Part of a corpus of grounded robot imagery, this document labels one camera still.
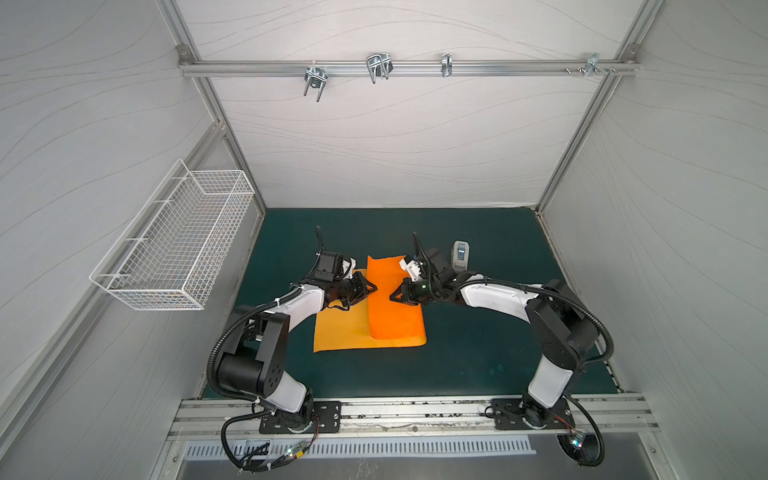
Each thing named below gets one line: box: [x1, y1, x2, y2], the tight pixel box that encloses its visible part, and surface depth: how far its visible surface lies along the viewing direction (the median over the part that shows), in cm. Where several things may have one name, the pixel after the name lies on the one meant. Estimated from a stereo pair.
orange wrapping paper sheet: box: [314, 255, 427, 352], surface depth 88 cm
